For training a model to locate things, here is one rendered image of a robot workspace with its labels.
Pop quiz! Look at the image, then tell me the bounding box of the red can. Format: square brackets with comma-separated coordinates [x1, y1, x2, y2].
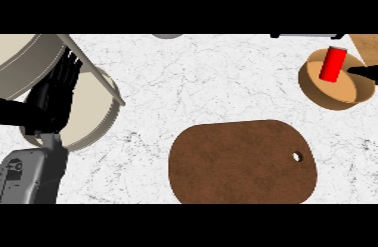
[317, 45, 348, 83]

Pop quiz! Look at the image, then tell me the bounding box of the grey round object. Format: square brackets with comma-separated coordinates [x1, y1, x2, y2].
[150, 33, 184, 40]

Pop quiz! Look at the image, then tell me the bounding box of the brown round pot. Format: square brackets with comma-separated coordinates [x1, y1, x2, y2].
[296, 47, 376, 111]

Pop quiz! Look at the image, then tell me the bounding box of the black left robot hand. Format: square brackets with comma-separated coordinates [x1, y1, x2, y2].
[0, 46, 84, 136]

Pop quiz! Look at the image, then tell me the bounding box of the large beige round pot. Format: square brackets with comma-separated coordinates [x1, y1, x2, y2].
[0, 33, 69, 101]

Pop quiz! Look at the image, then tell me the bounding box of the tan wooden board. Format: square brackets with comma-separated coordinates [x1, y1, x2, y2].
[348, 33, 378, 67]

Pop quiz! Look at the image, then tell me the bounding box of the dark appliance with pale top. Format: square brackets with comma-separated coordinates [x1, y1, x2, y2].
[268, 33, 347, 39]

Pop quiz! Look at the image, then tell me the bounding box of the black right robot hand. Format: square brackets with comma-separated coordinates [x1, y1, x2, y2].
[345, 65, 378, 81]

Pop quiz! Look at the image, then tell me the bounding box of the brown wooden cutting board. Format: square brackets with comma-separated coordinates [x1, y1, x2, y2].
[167, 119, 319, 205]

